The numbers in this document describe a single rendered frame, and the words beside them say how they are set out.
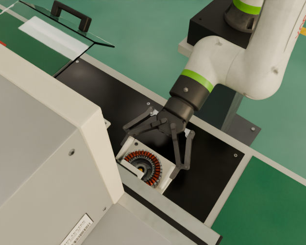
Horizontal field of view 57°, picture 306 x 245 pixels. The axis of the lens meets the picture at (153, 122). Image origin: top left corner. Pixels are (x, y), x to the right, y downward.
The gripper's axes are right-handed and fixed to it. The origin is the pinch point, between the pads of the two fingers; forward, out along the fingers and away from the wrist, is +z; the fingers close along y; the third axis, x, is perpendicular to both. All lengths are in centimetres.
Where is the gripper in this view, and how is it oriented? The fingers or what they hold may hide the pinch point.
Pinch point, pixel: (141, 169)
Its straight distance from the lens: 73.7
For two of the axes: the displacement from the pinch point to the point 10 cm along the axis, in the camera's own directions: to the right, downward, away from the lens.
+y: -8.1, -5.0, 3.0
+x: -2.3, -2.0, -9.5
